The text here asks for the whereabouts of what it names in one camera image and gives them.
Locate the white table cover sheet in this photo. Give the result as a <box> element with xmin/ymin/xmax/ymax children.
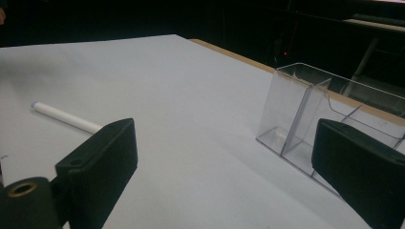
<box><xmin>0</xmin><ymin>33</ymin><xmax>405</xmax><ymax>229</ymax></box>

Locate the clear plastic organizer box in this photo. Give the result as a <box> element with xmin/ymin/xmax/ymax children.
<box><xmin>255</xmin><ymin>62</ymin><xmax>405</xmax><ymax>197</ymax></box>

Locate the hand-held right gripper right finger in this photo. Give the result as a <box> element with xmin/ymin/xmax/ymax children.
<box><xmin>310</xmin><ymin>118</ymin><xmax>405</xmax><ymax>229</ymax></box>

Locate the white tube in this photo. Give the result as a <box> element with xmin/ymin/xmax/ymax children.
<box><xmin>30</xmin><ymin>100</ymin><xmax>104</xmax><ymax>135</ymax></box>

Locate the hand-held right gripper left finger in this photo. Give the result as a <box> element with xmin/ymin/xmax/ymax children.
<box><xmin>54</xmin><ymin>117</ymin><xmax>139</xmax><ymax>229</ymax></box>

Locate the metal stand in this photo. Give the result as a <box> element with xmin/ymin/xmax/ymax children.
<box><xmin>342</xmin><ymin>37</ymin><xmax>405</xmax><ymax>98</ymax></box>

